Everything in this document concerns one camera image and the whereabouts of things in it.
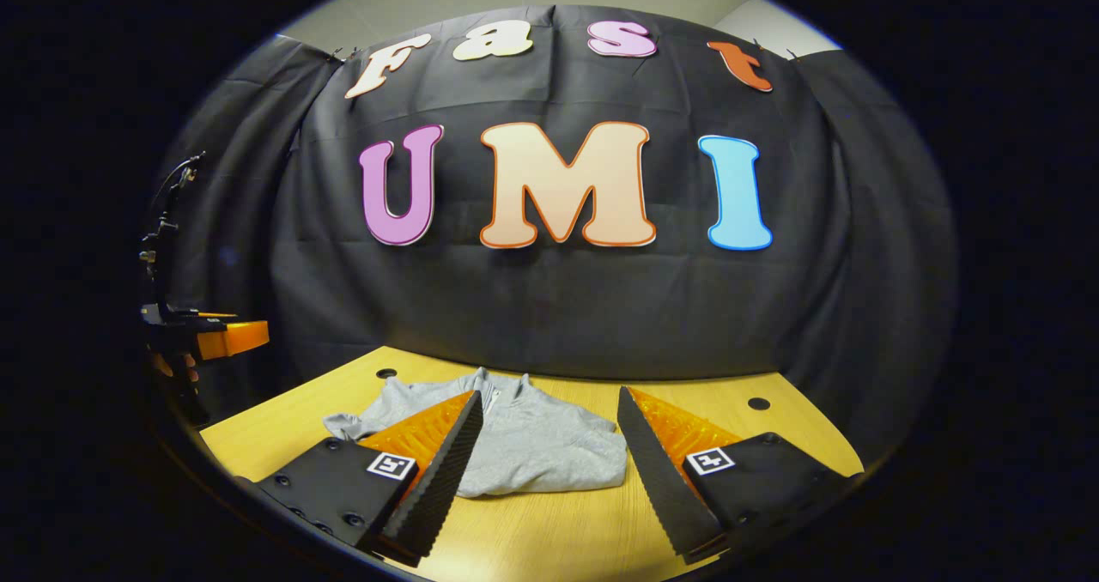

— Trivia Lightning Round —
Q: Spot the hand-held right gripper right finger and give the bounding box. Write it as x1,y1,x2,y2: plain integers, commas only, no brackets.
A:
616,385,864,564

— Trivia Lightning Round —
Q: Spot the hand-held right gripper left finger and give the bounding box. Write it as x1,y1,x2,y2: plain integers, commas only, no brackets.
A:
258,389,484,566

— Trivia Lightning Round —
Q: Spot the grey zip-neck sweatshirt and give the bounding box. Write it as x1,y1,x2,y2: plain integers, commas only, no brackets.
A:
322,366,629,499

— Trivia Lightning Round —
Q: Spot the black backdrop cloth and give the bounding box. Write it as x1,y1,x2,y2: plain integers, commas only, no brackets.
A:
146,3,958,471

